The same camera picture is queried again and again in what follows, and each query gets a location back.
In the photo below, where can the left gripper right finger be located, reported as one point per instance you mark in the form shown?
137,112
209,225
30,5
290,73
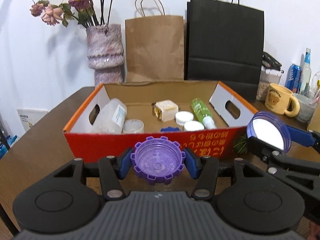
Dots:
244,196

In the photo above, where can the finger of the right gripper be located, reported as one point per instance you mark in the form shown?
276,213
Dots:
305,138
274,157

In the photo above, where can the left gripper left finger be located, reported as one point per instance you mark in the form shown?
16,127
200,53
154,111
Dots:
73,195

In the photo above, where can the white ribbed plastic cap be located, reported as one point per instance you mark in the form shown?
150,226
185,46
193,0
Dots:
192,126

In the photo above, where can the green spray bottle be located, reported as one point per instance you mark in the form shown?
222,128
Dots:
202,113

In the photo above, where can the translucent plastic container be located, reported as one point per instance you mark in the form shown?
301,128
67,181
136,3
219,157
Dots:
110,119

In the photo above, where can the small white ribbed cap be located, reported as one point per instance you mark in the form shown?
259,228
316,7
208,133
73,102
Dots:
182,117

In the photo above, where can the white tape roll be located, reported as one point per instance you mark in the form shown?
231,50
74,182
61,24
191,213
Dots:
133,126

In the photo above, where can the purple toothed plastic cap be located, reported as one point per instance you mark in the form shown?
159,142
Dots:
158,160

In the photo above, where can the blue toothed plastic cap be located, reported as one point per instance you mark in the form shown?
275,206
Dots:
170,129

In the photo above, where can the yellow thermos jug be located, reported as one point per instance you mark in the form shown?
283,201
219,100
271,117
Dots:
314,124

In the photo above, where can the grey ceramic cup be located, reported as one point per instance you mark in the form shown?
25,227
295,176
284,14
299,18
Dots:
306,109

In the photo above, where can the yellow bear mug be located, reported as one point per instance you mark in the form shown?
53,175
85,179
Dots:
281,100

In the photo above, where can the clear glass bottle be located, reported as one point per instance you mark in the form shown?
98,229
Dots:
305,74

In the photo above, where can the blue soda can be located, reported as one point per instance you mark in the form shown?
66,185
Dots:
293,78

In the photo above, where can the clear jar with black clip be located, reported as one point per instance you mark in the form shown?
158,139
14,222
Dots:
270,73

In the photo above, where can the red cardboard box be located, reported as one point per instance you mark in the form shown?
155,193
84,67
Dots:
231,114

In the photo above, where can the black paper bag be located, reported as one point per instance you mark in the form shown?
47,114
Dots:
224,42

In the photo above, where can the mottled purple ceramic vase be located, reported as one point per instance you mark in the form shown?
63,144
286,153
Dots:
105,53

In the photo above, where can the brown paper bag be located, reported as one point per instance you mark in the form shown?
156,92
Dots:
155,48

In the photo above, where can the dried pink rose bouquet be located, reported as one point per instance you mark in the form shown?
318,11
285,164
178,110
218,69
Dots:
87,13

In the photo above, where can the white booklet against wall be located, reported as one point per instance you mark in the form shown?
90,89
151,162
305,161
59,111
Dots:
29,117

